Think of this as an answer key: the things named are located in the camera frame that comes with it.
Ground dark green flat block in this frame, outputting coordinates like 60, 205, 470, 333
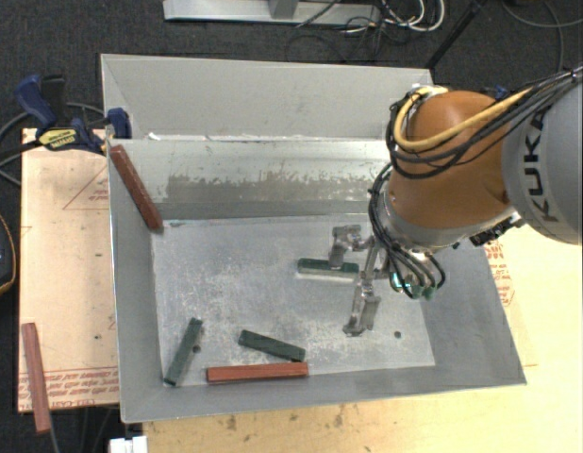
296, 258, 360, 278
162, 316, 205, 388
237, 328, 308, 363

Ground black cylinder on white bracket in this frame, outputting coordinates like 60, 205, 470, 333
469, 210, 525, 248

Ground red-brown flat block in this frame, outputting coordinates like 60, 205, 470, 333
206, 361, 310, 386
108, 143, 165, 232
20, 322, 54, 436

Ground grey metal bin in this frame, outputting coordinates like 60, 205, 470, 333
100, 53, 527, 425

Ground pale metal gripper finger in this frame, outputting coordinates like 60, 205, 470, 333
328, 224, 369, 272
342, 283, 383, 339

